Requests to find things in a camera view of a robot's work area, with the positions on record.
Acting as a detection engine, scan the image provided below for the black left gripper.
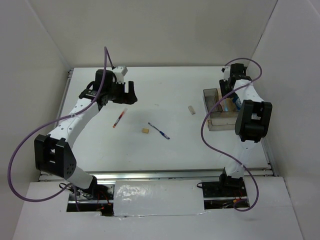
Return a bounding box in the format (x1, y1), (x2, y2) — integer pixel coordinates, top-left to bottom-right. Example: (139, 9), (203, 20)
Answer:
(105, 79), (137, 105)

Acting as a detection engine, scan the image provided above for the red pen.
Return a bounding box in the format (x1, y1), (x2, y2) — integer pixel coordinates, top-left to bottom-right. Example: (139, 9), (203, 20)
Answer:
(112, 108), (128, 128)

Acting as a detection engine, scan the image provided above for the blue white jar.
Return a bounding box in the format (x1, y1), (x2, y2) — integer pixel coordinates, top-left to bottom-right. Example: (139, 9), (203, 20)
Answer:
(232, 96), (242, 111)

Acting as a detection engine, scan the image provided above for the blue pen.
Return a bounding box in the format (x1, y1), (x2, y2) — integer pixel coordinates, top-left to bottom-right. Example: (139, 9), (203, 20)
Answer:
(148, 122), (171, 140)

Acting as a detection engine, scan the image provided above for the blue glue stick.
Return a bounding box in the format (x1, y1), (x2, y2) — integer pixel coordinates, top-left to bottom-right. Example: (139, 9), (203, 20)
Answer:
(223, 99), (229, 112)

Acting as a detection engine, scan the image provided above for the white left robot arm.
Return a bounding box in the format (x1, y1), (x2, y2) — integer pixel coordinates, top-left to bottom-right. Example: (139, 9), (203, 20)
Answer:
(34, 66), (138, 200)

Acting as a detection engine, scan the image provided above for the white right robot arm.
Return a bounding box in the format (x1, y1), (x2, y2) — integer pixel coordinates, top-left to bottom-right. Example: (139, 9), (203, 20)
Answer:
(218, 63), (273, 196)

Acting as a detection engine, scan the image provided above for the yellow eraser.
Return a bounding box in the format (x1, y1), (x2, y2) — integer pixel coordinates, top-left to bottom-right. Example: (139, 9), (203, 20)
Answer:
(141, 128), (149, 134)

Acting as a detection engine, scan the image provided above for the transparent compartment organizer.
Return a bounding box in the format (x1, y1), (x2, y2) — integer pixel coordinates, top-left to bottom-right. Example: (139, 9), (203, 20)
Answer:
(202, 88), (239, 131)

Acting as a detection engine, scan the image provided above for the white dirty eraser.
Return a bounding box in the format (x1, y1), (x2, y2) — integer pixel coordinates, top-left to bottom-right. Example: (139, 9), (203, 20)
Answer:
(188, 105), (196, 115)

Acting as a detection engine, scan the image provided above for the white foam cover panel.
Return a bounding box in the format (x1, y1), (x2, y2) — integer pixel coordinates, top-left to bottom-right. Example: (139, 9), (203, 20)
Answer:
(113, 180), (205, 217)

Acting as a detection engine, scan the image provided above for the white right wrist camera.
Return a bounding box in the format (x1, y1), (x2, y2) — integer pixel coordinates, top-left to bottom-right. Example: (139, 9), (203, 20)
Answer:
(221, 66), (231, 81)

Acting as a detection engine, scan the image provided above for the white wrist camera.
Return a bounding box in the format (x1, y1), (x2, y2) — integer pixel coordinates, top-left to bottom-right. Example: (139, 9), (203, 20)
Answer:
(221, 66), (231, 81)
(111, 66), (128, 84)

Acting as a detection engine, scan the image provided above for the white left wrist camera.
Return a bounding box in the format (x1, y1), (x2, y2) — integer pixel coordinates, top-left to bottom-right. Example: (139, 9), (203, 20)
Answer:
(111, 66), (128, 84)

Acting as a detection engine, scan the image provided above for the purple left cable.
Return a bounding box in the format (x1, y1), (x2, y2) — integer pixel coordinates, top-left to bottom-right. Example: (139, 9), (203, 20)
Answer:
(7, 46), (116, 212)

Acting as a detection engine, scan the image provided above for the purple cable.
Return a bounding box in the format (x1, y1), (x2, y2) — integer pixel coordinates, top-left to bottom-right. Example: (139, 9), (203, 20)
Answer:
(201, 58), (263, 212)
(7, 46), (116, 212)

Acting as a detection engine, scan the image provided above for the aluminium front rail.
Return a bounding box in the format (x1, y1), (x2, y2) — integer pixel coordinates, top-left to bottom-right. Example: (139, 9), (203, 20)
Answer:
(37, 169), (276, 181)

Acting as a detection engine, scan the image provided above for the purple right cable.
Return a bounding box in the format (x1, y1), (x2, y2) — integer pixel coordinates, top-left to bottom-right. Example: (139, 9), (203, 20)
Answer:
(201, 58), (263, 212)

